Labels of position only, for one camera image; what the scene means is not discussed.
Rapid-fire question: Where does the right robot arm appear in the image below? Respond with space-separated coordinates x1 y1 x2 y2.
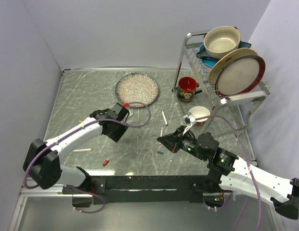
157 126 299 220

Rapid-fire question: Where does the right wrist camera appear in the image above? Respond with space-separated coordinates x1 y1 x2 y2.
183 113 196 135

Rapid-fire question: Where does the metal dish rack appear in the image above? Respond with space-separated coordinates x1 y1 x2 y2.
172 30 270 134

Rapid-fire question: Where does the speckled round plate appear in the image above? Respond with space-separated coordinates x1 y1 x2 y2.
115 73 159 105

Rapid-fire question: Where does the small white cup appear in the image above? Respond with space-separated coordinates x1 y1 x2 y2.
188 106 210 127

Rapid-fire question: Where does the blue dish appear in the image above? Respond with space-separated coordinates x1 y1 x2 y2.
196 41 252 68

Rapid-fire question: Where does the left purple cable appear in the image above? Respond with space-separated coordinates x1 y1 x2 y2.
23 101 151 215

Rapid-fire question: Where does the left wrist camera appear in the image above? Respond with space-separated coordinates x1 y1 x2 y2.
124 103 133 116

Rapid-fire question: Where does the white pen yellow tip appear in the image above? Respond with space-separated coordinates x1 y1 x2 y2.
72 148 93 153

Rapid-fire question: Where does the red skull mug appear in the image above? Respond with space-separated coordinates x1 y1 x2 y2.
177 77 202 103

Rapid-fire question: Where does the beige dinner plate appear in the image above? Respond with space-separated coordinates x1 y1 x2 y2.
208 48 258 86

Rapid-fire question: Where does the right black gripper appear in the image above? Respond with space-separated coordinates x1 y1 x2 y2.
157 125 208 161

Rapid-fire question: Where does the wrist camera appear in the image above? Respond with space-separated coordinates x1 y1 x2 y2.
183 113 196 135
124 103 133 116

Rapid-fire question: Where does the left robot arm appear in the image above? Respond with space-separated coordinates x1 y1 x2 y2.
23 103 130 193

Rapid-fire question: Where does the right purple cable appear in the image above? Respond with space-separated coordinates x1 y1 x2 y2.
195 114 263 231

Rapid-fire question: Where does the white pen green tip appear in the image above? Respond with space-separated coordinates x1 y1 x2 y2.
161 110 169 126

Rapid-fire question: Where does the purple cable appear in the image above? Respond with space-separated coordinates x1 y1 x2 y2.
23 101 151 215
195 114 263 231

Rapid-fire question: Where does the white pen red tip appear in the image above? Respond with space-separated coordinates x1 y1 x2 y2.
159 126 163 145

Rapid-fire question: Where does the large beige bowl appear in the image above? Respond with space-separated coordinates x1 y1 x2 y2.
203 26 241 60

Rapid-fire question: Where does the red rimmed plate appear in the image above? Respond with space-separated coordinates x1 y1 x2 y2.
215 55 266 97

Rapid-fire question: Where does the black base beam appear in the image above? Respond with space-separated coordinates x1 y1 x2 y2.
62 175 236 207

